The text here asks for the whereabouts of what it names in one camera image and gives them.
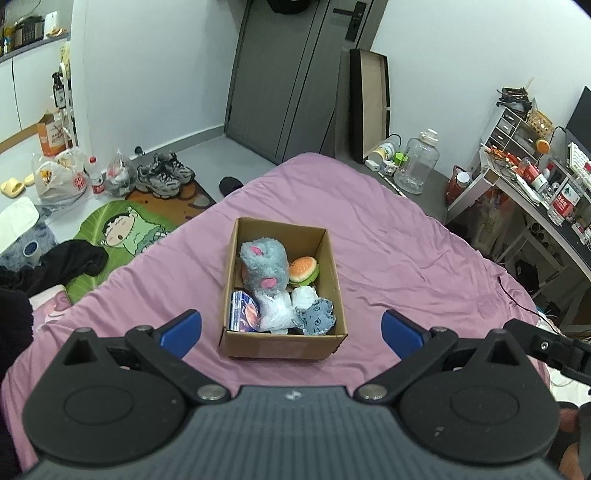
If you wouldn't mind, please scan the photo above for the blue printed snack packet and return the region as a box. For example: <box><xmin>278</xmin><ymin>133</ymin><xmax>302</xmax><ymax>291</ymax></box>
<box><xmin>228</xmin><ymin>290</ymin><xmax>260</xmax><ymax>333</ymax></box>

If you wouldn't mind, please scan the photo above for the blue fuzzy patch toy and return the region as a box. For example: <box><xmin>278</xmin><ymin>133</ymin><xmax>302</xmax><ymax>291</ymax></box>
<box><xmin>294</xmin><ymin>298</ymin><xmax>335</xmax><ymax>336</ymax></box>

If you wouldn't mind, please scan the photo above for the clear plastic bead bag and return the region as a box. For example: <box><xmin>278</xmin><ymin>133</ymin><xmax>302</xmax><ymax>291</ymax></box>
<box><xmin>254</xmin><ymin>290</ymin><xmax>297</xmax><ymax>335</ymax></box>

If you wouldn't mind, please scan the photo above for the white soft ball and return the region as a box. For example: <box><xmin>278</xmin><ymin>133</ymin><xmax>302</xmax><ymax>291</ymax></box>
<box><xmin>291</xmin><ymin>286</ymin><xmax>318</xmax><ymax>310</ymax></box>

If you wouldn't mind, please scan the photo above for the grey pink plush toy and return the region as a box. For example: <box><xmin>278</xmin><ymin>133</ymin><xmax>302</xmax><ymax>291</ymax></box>
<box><xmin>239</xmin><ymin>237</ymin><xmax>290</xmax><ymax>295</ymax></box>

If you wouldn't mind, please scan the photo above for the hamburger plush toy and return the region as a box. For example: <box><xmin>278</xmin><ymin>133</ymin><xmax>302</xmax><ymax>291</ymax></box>
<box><xmin>288</xmin><ymin>256</ymin><xmax>320</xmax><ymax>286</ymax></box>

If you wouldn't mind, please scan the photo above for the pink bed sheet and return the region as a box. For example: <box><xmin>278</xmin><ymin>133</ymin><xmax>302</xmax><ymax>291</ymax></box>
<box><xmin>1</xmin><ymin>154</ymin><xmax>538</xmax><ymax>469</ymax></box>

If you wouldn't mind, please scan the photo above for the green cartoon floor mat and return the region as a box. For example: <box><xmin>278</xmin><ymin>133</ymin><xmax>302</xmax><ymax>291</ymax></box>
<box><xmin>66</xmin><ymin>200</ymin><xmax>176</xmax><ymax>303</ymax></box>

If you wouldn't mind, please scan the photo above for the brown door mat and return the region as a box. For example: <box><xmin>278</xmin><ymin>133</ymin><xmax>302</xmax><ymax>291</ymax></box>
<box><xmin>126</xmin><ymin>180</ymin><xmax>215</xmax><ymax>226</ymax></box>

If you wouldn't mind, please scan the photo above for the black clothing pile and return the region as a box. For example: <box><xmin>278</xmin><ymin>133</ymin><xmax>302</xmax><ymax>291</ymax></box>
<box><xmin>1</xmin><ymin>239</ymin><xmax>108</xmax><ymax>296</ymax></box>

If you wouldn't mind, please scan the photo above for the grey sneaker left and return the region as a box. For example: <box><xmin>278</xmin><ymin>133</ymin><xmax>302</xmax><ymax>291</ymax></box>
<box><xmin>135</xmin><ymin>164</ymin><xmax>181</xmax><ymax>199</ymax></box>

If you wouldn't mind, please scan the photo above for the grey sneaker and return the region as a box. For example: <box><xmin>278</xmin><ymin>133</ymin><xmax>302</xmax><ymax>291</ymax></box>
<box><xmin>154</xmin><ymin>151</ymin><xmax>194</xmax><ymax>185</ymax></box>
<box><xmin>135</xmin><ymin>164</ymin><xmax>181</xmax><ymax>199</ymax></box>

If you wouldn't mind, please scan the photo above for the white desk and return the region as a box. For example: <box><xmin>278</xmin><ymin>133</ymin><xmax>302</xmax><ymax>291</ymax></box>
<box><xmin>445</xmin><ymin>144</ymin><xmax>590</xmax><ymax>280</ymax></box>

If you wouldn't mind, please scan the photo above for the clear plastic trash bag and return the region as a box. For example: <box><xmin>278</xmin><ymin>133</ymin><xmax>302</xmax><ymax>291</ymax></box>
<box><xmin>105</xmin><ymin>150</ymin><xmax>137</xmax><ymax>197</ymax></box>

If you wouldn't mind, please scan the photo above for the grey sneaker right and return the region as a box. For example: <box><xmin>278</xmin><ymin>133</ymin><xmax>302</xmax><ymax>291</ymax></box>
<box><xmin>154</xmin><ymin>151</ymin><xmax>194</xmax><ymax>185</ymax></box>

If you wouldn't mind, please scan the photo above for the red label water bottle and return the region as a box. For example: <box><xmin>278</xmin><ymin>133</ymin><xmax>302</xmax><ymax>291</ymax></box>
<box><xmin>86</xmin><ymin>156</ymin><xmax>105</xmax><ymax>194</ymax></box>

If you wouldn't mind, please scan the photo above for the large clear glass jar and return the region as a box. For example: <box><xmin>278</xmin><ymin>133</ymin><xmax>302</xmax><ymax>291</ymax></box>
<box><xmin>394</xmin><ymin>129</ymin><xmax>440</xmax><ymax>195</ymax></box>

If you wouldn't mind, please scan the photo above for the white plastic shopping bag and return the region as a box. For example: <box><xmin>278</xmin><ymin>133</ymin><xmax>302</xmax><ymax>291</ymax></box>
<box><xmin>31</xmin><ymin>147</ymin><xmax>88</xmax><ymax>207</ymax></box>

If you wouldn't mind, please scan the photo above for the yellow slipper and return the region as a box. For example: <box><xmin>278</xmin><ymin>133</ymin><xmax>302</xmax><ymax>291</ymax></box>
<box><xmin>0</xmin><ymin>178</ymin><xmax>25</xmax><ymax>199</ymax></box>

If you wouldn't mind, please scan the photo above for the orange white cardboard box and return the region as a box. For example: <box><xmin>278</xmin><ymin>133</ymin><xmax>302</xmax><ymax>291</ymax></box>
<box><xmin>36</xmin><ymin>111</ymin><xmax>77</xmax><ymax>157</ymax></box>

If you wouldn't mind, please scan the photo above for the dark grey door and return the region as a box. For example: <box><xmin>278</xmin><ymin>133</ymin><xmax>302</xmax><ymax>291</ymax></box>
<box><xmin>224</xmin><ymin>1</ymin><xmax>387</xmax><ymax>164</ymax></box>

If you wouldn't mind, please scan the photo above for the dark pump bottle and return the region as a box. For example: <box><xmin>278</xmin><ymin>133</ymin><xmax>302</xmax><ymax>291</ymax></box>
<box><xmin>52</xmin><ymin>72</ymin><xmax>66</xmax><ymax>110</ymax></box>

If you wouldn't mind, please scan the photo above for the black framed brown board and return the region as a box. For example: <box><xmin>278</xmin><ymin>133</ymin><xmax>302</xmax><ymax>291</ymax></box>
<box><xmin>349</xmin><ymin>49</ymin><xmax>391</xmax><ymax>164</ymax></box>

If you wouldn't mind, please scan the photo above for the black cable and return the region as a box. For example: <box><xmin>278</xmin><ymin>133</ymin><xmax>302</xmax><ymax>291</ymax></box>
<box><xmin>496</xmin><ymin>274</ymin><xmax>562</xmax><ymax>333</ymax></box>

